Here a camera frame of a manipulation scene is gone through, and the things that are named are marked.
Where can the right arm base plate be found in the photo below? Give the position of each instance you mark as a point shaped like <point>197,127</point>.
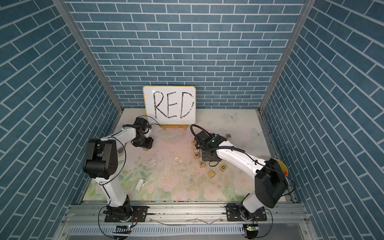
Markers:
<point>237,213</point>

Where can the small white bottle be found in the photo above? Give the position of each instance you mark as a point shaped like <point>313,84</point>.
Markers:
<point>140,185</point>

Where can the yellow bucket of markers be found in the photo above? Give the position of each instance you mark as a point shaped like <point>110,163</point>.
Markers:
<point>283,167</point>

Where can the white whiteboard yellow frame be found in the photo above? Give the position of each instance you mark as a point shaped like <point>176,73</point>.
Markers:
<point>171,105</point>

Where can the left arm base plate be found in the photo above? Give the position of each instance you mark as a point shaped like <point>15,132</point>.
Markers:
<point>135,214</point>

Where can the wooden whiteboard stand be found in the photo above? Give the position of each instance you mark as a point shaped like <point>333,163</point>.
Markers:
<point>184,127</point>

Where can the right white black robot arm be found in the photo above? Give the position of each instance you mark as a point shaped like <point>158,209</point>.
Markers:
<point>271,176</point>

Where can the wooden block green D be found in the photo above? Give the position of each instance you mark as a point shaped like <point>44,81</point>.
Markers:
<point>223,168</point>

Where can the newspaper print flag can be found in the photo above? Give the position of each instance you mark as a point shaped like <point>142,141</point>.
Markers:
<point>120,151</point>

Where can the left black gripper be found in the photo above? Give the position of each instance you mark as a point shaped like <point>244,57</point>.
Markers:
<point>148,144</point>

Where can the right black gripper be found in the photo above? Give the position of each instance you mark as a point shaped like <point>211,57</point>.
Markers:
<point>204,158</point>

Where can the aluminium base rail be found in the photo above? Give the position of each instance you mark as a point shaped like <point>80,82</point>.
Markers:
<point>187,221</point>

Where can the wooden block yellow letter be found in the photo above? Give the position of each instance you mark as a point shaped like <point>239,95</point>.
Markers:
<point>211,174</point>

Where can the wooden block purple L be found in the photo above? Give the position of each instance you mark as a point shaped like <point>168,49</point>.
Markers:
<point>202,164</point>

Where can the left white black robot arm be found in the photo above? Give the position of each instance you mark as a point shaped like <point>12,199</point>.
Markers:
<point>101,163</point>

